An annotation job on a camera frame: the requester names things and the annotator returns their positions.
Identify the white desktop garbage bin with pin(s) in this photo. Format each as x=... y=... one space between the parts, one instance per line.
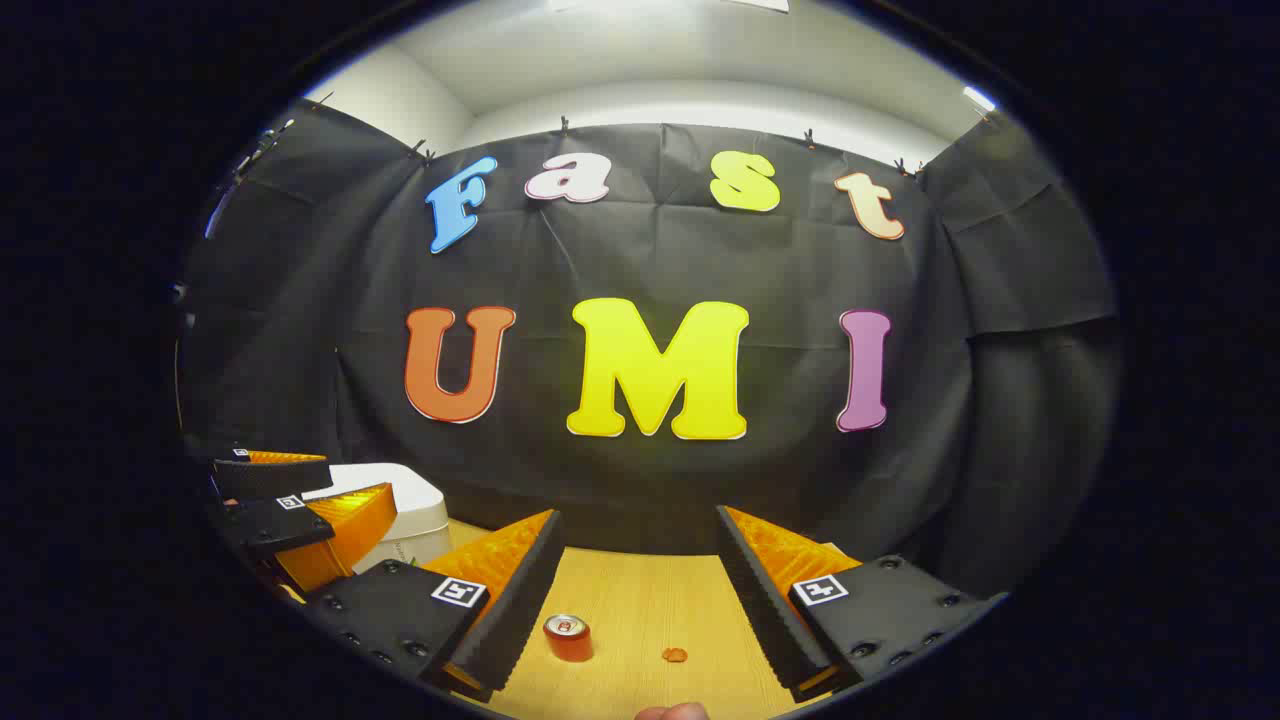
x=420 y=510

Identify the black backdrop cloth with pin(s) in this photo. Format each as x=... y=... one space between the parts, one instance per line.
x=650 y=260

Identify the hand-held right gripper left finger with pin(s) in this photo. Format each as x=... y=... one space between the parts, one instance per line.
x=520 y=610

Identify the orange pop can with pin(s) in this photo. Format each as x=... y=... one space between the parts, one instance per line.
x=570 y=645

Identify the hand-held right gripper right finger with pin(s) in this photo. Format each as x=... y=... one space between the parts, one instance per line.
x=760 y=600

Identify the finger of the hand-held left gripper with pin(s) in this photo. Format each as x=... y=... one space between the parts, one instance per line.
x=345 y=530
x=270 y=478

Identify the wooden desktop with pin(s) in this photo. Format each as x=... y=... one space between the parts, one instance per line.
x=650 y=600

